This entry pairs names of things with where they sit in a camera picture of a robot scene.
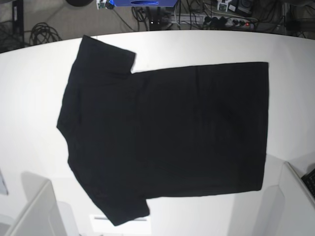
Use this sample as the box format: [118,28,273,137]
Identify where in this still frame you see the black keyboard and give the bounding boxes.
[302,169,315,197]

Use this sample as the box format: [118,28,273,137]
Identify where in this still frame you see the white partition panel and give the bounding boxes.
[0,178,80,236]
[254,162,315,236]

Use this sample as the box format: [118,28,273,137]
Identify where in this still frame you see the black T-shirt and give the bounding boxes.
[57,36,269,226]

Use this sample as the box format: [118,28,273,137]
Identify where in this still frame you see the white power strip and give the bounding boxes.
[167,13,257,29]

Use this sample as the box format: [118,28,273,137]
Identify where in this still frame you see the white partition panel right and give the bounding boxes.
[254,162,315,236]

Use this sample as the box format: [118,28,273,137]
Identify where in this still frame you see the blue box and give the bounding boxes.
[113,0,177,7]

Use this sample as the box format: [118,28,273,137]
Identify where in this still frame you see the white partition panel left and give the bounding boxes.
[0,178,80,236]

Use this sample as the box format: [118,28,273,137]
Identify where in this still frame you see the coiled black cables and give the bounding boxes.
[29,22,62,45]

